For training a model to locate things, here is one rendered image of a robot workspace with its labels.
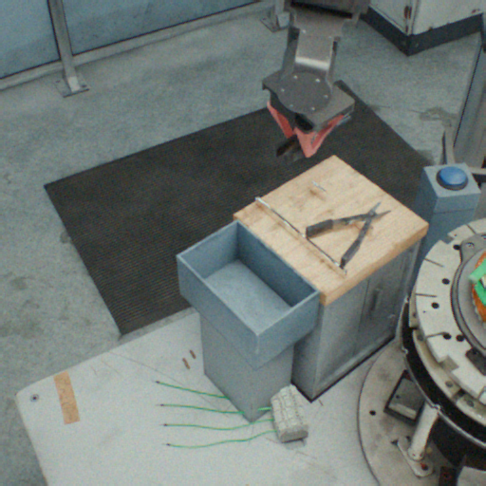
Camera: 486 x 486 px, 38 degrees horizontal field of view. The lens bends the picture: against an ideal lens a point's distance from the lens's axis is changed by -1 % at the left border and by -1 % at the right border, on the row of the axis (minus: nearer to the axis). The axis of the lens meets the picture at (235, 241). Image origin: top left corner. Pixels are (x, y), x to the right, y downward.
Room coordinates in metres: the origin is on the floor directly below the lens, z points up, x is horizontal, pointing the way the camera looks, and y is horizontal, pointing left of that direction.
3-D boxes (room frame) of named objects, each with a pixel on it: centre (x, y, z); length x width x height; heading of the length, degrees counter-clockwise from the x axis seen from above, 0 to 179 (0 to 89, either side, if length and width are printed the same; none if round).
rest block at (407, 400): (0.55, -0.26, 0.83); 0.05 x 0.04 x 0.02; 148
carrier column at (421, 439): (0.46, -0.26, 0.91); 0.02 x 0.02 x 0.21
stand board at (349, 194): (0.70, -0.13, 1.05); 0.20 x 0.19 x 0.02; 129
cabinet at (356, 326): (0.70, -0.13, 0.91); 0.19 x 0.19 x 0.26; 39
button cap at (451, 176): (0.81, -0.34, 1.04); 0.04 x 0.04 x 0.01
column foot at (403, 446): (0.46, -0.26, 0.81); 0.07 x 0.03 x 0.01; 22
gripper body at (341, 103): (0.71, -0.09, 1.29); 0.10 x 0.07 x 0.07; 39
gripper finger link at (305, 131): (0.72, -0.09, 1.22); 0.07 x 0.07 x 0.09; 39
